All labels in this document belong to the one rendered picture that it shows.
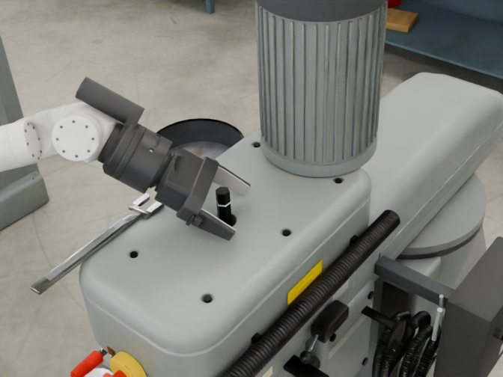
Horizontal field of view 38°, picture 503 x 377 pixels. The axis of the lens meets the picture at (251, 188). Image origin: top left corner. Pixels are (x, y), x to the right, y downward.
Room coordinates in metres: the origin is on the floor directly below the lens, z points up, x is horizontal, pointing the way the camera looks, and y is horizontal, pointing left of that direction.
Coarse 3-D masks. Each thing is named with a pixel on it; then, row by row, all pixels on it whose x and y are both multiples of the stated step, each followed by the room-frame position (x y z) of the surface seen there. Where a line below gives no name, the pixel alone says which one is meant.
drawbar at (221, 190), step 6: (216, 192) 0.84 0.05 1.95; (222, 192) 0.83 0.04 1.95; (228, 192) 0.83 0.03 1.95; (216, 198) 0.84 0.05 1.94; (222, 198) 0.83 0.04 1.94; (228, 198) 0.83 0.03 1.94; (222, 204) 0.83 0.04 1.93; (222, 210) 0.83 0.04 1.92; (228, 210) 0.83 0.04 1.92; (222, 216) 0.83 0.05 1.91; (228, 216) 0.83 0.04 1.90; (228, 222) 0.83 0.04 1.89
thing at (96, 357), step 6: (102, 348) 0.76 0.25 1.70; (90, 354) 0.74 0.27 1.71; (96, 354) 0.74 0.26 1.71; (102, 354) 0.75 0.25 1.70; (84, 360) 0.73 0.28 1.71; (90, 360) 0.73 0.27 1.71; (96, 360) 0.73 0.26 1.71; (102, 360) 0.74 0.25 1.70; (78, 366) 0.72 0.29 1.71; (84, 366) 0.72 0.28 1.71; (90, 366) 0.72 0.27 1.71; (96, 366) 0.73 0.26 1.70; (72, 372) 0.71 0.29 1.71; (78, 372) 0.71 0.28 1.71; (84, 372) 0.71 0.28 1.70
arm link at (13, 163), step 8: (0, 128) 0.88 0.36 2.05; (0, 136) 0.87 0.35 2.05; (0, 144) 0.86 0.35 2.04; (8, 144) 0.86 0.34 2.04; (0, 152) 0.85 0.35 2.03; (8, 152) 0.85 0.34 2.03; (0, 160) 0.85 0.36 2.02; (8, 160) 0.85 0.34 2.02; (0, 168) 0.85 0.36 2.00; (8, 168) 0.86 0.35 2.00
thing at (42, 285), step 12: (132, 204) 0.88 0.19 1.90; (156, 204) 0.88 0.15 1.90; (132, 216) 0.85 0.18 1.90; (144, 216) 0.85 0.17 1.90; (108, 228) 0.83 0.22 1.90; (120, 228) 0.83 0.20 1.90; (96, 240) 0.80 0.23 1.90; (108, 240) 0.80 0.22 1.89; (84, 252) 0.78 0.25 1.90; (60, 264) 0.76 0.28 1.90; (72, 264) 0.75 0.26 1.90; (48, 276) 0.73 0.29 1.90; (60, 276) 0.73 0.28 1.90; (36, 288) 0.71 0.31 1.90; (48, 288) 0.71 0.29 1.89
